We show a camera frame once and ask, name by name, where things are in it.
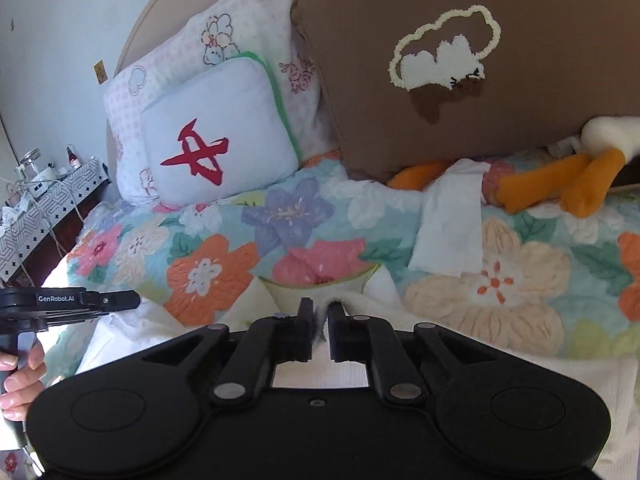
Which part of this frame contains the person left hand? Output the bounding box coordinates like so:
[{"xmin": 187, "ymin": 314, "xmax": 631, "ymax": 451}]
[{"xmin": 1, "ymin": 340, "xmax": 47, "ymax": 422}]

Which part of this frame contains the patterned bedside table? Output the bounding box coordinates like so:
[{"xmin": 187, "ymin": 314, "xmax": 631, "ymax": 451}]
[{"xmin": 1, "ymin": 157, "xmax": 110, "ymax": 285}]

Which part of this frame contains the white crumpled cloth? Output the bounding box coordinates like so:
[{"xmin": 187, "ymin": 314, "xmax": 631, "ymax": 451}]
[{"xmin": 408, "ymin": 158, "xmax": 490, "ymax": 278}]

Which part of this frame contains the floral quilted bedspread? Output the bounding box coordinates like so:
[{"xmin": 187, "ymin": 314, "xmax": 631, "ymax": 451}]
[{"xmin": 49, "ymin": 156, "xmax": 639, "ymax": 360}]

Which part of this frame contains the white pillow red character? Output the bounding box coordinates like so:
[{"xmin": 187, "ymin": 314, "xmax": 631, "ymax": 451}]
[{"xmin": 141, "ymin": 53, "xmax": 299, "ymax": 208}]

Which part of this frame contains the plush duck toy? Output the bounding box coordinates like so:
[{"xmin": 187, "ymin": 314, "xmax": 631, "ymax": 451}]
[{"xmin": 387, "ymin": 116, "xmax": 639, "ymax": 219}]

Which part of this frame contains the brown cloud pillow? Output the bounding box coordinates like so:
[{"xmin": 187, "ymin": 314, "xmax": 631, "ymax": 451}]
[{"xmin": 292, "ymin": 0, "xmax": 639, "ymax": 182}]

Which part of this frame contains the pink patterned white pillow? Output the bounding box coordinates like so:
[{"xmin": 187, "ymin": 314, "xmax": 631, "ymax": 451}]
[{"xmin": 103, "ymin": 0, "xmax": 337, "ymax": 206}]

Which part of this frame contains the small wall sticker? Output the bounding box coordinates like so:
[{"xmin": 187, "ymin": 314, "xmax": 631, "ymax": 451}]
[{"xmin": 93, "ymin": 60, "xmax": 108, "ymax": 84}]

